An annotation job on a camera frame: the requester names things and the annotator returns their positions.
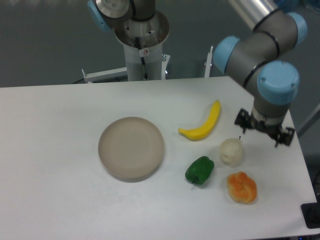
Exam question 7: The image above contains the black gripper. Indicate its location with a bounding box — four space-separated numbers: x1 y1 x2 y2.
234 108 295 147

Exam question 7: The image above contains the yellow toy banana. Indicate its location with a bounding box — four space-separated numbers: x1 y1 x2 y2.
178 100 221 141

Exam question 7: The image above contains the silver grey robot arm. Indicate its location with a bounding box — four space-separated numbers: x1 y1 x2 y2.
87 0 308 146

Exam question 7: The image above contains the white toy garlic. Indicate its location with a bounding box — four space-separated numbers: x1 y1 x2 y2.
219 138 244 166

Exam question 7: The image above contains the orange toy bread roll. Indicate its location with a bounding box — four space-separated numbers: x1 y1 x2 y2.
226 171 257 204

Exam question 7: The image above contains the green toy bell pepper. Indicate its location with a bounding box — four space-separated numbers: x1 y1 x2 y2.
185 156 215 186

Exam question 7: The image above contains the black device at table edge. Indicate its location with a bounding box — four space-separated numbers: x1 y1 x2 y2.
300 202 320 229

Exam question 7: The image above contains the blue plastic bag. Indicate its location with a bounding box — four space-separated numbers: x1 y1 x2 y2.
274 0 320 11

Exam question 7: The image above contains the beige round plate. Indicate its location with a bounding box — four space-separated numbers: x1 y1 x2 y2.
98 116 165 182

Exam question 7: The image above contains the white metal post right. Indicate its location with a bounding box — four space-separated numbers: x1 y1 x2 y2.
204 46 214 78

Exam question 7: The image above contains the black cable on pedestal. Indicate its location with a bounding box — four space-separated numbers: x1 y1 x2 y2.
134 36 149 81

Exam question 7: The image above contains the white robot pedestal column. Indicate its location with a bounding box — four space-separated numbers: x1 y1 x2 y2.
115 10 170 81

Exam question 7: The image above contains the white metal bracket left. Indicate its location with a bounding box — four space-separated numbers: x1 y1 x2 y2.
81 67 127 83

